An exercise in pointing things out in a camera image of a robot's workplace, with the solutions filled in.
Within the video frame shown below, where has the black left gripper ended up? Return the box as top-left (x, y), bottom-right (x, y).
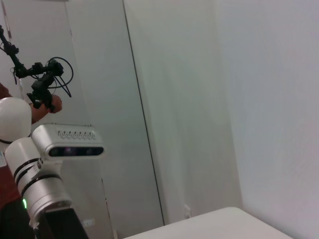
top-left (37, 208), bottom-right (90, 239)

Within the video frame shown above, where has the bare person forearm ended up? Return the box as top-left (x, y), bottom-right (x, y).
top-left (28, 101), bottom-right (53, 124)

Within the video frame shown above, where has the bare person hand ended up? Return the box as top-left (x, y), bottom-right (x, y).
top-left (50, 95), bottom-right (63, 115)

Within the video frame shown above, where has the red shirt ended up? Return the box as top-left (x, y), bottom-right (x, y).
top-left (0, 83), bottom-right (22, 213)

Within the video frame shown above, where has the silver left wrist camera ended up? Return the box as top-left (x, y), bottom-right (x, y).
top-left (31, 123), bottom-right (105, 163)

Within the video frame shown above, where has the black articulated camera rig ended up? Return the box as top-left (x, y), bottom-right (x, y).
top-left (0, 24), bottom-right (74, 115)

